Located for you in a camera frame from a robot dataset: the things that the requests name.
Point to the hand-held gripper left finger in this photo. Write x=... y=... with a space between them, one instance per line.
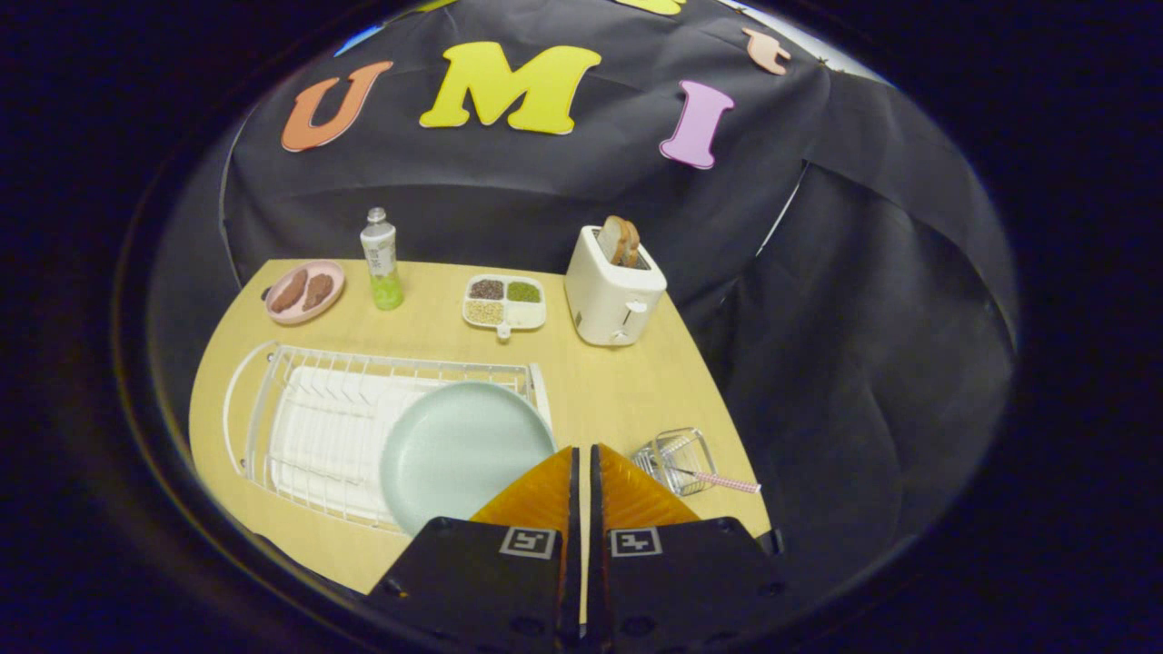
x=491 y=590

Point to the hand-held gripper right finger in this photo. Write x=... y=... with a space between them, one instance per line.
x=681 y=590

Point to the pale green plate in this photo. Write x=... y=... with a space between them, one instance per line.
x=463 y=454

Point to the pink plate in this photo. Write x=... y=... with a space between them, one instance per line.
x=327 y=313

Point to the white divided grain tray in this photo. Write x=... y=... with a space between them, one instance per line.
x=527 y=315

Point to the white toaster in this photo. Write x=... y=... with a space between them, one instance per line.
x=609 y=304

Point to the brown meat piece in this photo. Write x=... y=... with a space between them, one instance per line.
x=318 y=291
x=289 y=291

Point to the toast slice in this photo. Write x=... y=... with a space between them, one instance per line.
x=632 y=245
x=611 y=238

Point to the clear bottle with green liquid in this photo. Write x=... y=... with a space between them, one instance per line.
x=382 y=259

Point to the black backdrop cloth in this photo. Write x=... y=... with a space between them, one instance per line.
x=545 y=200

